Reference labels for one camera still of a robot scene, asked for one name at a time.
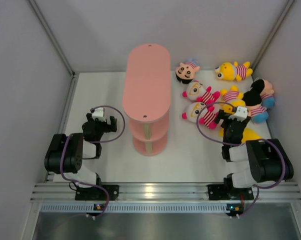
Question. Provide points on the black-haired doll blue pants front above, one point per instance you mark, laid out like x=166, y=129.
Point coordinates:
x=253, y=102

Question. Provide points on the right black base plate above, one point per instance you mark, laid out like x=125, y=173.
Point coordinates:
x=228, y=192

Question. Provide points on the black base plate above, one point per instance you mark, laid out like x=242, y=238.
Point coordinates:
x=228, y=192
x=96, y=194

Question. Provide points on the aluminium frame post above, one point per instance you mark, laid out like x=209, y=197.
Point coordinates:
x=273, y=31
x=49, y=33

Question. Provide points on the white slotted cable duct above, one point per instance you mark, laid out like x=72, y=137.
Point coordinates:
x=115, y=207

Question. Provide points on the black-haired doll blue pants rear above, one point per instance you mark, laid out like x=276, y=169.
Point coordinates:
x=266, y=92

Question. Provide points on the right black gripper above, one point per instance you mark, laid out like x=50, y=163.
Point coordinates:
x=244, y=122

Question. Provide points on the aluminium front rail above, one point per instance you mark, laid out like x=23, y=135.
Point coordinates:
x=190, y=192

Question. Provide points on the left aluminium frame post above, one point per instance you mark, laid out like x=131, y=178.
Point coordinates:
x=49, y=33

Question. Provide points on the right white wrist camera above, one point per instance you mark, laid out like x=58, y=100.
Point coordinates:
x=240, y=114

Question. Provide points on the yellow plush striped shirt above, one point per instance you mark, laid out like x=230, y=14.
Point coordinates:
x=233, y=71
x=233, y=97

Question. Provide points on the white pink plush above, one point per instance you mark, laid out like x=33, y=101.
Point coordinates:
x=197, y=92
x=206, y=114

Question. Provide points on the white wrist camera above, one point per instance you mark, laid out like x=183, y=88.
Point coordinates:
x=98, y=113
x=240, y=114

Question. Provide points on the black-haired boy plush head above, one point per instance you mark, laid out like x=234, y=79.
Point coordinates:
x=186, y=71

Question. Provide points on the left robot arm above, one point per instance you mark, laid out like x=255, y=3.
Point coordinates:
x=67, y=153

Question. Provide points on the pink three-tier wooden shelf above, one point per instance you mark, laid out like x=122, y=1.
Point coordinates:
x=147, y=97

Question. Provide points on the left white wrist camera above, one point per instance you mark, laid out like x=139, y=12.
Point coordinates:
x=98, y=113

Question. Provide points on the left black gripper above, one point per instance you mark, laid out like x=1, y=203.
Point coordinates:
x=108, y=128

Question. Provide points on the black-haired doll blue pants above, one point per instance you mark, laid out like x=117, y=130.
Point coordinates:
x=253, y=102
x=266, y=92

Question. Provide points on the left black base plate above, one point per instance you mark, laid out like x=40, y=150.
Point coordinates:
x=96, y=194

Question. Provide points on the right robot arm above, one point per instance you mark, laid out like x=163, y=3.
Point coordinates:
x=265, y=160

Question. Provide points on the right aluminium frame post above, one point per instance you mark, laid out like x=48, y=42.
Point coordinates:
x=273, y=31

